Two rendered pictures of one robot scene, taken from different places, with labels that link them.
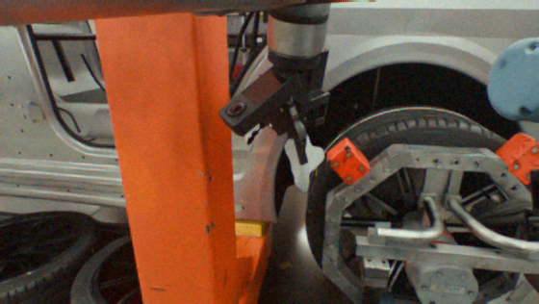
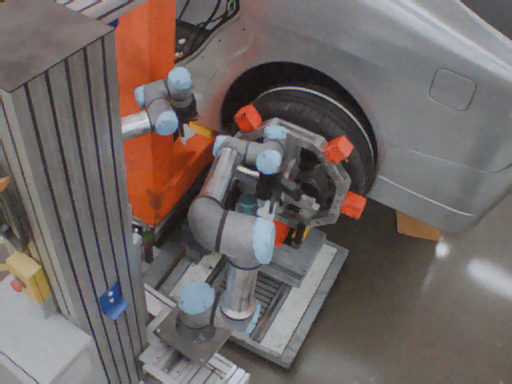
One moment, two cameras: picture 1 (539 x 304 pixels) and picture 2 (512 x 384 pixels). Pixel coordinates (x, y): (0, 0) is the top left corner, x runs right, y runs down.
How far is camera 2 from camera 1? 1.63 m
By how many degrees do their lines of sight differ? 29
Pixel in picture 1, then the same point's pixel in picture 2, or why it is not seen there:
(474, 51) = (346, 75)
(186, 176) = not seen: hidden behind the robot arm
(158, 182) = not seen: hidden behind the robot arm
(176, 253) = (139, 149)
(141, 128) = (129, 101)
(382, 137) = (273, 110)
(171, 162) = not seen: hidden behind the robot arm
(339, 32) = (267, 34)
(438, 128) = (303, 116)
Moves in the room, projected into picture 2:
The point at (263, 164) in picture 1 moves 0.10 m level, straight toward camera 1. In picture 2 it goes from (215, 94) to (207, 106)
